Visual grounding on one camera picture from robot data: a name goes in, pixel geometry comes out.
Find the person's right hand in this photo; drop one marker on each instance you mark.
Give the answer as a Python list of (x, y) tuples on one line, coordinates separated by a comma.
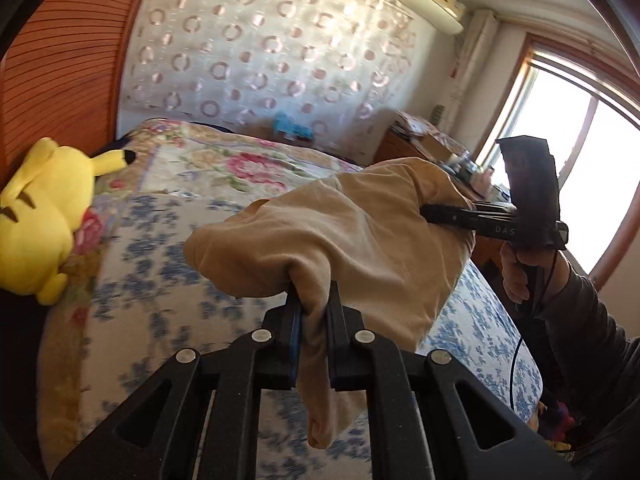
[(523, 268)]

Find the person's right forearm grey sleeve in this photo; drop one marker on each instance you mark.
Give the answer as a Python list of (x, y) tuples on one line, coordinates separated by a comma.
[(600, 365)]

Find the beige shirt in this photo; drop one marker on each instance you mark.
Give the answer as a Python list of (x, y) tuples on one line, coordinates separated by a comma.
[(362, 234)]

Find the yellow Pikachu plush toy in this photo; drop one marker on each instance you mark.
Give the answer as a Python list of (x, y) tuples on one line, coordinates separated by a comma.
[(42, 208)]

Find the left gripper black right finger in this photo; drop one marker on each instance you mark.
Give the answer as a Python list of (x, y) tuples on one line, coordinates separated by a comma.
[(429, 417)]

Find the wooden side cabinet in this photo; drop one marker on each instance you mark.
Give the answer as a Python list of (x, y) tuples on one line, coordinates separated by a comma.
[(395, 144)]

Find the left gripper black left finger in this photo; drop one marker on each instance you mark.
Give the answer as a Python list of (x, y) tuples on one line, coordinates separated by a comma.
[(197, 416)]

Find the blue floral white sheet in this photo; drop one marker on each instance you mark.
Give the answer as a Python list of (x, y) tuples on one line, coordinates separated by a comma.
[(148, 304)]

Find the side drape curtain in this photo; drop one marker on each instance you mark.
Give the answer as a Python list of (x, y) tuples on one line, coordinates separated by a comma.
[(478, 40)]

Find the wooden louvered wardrobe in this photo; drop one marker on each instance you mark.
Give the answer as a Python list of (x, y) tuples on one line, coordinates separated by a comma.
[(61, 77)]

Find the floral blanket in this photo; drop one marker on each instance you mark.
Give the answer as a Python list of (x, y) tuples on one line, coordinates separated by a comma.
[(173, 158)]

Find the window with wooden frame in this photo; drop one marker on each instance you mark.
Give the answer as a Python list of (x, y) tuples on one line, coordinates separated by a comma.
[(588, 112)]

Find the circle patterned sheer curtain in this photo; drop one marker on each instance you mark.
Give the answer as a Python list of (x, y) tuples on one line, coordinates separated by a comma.
[(334, 66)]

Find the blue toy on headboard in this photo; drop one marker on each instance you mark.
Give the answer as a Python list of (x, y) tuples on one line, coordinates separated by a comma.
[(287, 127)]

